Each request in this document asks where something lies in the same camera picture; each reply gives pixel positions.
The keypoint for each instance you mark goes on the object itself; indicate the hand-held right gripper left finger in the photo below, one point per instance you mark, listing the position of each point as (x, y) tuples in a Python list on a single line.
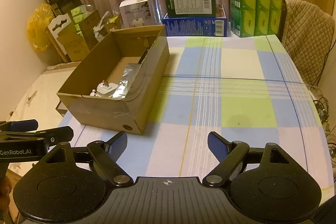
[(119, 144)]

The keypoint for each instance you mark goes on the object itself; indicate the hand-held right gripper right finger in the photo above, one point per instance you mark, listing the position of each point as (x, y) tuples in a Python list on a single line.
[(218, 145)]

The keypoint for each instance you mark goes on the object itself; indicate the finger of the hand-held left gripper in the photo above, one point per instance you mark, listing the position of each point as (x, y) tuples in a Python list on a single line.
[(23, 125), (57, 134)]

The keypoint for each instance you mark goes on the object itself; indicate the brown cardboard box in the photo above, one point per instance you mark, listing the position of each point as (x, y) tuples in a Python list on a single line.
[(105, 113)]

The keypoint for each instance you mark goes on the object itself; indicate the red white toy figurine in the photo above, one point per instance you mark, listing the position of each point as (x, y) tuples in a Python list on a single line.
[(92, 93)]

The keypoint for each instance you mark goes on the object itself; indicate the white charger plug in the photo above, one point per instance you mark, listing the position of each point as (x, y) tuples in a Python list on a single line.
[(105, 91)]

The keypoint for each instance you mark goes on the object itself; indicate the silver foil bag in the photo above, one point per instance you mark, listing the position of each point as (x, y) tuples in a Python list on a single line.
[(128, 74)]

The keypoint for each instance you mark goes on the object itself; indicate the black product box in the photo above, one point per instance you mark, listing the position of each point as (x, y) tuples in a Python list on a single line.
[(144, 56)]

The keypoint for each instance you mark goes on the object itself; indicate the person's left hand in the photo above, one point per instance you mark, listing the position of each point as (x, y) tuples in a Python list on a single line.
[(5, 187)]

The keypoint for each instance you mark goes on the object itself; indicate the checkered tablecloth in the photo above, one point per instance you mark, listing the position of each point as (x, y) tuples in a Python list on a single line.
[(236, 82)]

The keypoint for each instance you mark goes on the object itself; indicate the yellow plastic bag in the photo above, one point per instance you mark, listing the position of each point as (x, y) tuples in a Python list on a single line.
[(39, 27)]

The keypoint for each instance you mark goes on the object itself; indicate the open carton of tissue packs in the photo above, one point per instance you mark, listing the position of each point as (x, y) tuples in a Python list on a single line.
[(89, 27)]

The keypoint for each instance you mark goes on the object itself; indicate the grey crumpled plastic bag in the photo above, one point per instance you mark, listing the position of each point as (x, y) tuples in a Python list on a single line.
[(101, 29)]

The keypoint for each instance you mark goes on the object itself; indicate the blue carton box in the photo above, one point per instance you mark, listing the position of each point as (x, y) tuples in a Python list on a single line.
[(194, 27)]

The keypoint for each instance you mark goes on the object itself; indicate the white carton box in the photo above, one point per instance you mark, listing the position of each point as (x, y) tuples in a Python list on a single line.
[(131, 14)]

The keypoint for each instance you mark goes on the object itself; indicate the stack of green tissue packs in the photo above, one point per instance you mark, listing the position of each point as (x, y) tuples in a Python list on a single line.
[(249, 8)]

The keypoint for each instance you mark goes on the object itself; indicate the chair with quilted cover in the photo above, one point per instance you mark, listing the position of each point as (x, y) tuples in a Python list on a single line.
[(304, 35)]

